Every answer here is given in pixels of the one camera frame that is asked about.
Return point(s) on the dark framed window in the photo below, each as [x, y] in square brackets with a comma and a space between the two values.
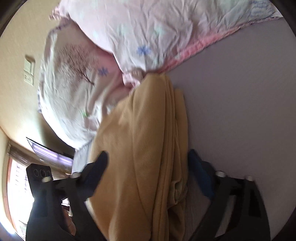
[55, 159]

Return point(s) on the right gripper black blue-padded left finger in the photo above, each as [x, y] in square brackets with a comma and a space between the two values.
[47, 221]

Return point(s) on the tan long-sleeve shirt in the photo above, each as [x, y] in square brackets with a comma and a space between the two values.
[141, 195]

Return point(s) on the white wall switch plate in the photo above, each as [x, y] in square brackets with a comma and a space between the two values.
[28, 70]

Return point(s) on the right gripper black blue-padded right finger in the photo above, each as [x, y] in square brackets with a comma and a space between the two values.
[248, 220]

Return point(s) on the pink pillow with tree print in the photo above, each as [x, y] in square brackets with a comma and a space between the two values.
[79, 84]

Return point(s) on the pink pillow with flower print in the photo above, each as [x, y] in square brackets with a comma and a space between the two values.
[157, 36]

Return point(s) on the lavender bed sheet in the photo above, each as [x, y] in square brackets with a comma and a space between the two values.
[240, 102]

